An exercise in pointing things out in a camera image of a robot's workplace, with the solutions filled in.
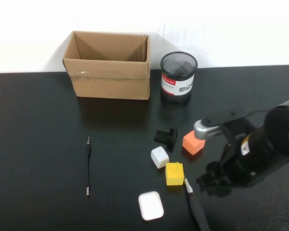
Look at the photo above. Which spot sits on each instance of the black plastic bracket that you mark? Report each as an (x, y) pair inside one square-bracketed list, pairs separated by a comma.
[(162, 136)]

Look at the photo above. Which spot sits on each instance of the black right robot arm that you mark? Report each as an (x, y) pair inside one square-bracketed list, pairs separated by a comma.
[(279, 130)]

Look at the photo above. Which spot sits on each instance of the black flexible bit extension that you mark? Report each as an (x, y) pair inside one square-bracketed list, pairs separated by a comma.
[(88, 166)]

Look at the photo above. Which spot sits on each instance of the small white cube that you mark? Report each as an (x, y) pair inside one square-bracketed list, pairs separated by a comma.
[(159, 157)]

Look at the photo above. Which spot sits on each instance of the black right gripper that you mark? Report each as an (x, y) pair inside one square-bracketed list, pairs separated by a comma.
[(233, 163)]

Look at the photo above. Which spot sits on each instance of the black mesh pen holder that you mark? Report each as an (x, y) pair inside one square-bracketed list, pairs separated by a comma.
[(175, 84)]

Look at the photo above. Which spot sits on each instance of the flat white rounded block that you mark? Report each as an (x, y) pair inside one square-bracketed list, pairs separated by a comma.
[(151, 205)]

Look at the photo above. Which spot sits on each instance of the open brown cardboard box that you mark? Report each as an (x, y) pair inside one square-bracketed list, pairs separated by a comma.
[(107, 77)]

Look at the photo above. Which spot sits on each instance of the orange foam cube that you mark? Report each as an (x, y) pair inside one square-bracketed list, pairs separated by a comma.
[(192, 146)]

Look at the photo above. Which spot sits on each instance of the yellow foam cube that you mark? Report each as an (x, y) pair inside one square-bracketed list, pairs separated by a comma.
[(174, 174)]

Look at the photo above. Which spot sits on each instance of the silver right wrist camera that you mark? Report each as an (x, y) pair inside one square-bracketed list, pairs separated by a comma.
[(202, 130)]

